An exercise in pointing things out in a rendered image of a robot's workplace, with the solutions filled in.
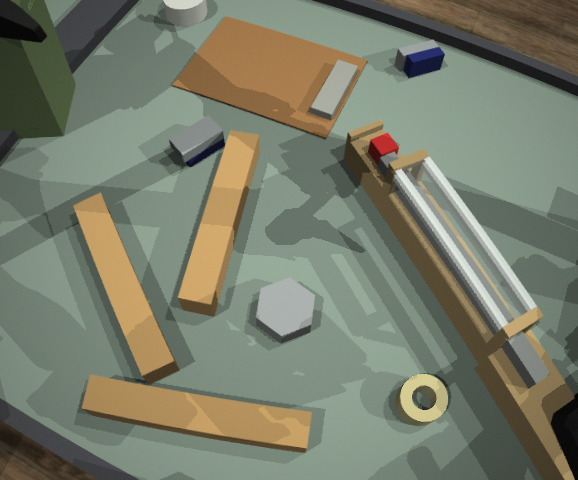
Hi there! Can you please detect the beige roll of tape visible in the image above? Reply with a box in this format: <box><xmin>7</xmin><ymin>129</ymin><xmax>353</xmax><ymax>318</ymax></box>
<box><xmin>396</xmin><ymin>374</ymin><xmax>448</xmax><ymax>426</ymax></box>

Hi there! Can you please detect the clear rectangular channel cover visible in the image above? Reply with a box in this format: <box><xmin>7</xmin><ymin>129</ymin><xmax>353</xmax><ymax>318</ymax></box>
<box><xmin>388</xmin><ymin>156</ymin><xmax>537</xmax><ymax>343</ymax></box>

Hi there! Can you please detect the red cube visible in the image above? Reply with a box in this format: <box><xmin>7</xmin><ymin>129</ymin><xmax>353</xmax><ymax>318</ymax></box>
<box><xmin>368</xmin><ymin>133</ymin><xmax>399</xmax><ymax>165</ymax></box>

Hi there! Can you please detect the brown flat board with grey clip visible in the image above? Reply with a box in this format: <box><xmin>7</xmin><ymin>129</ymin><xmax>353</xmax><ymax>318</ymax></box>
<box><xmin>199</xmin><ymin>20</ymin><xmax>367</xmax><ymax>139</ymax></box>

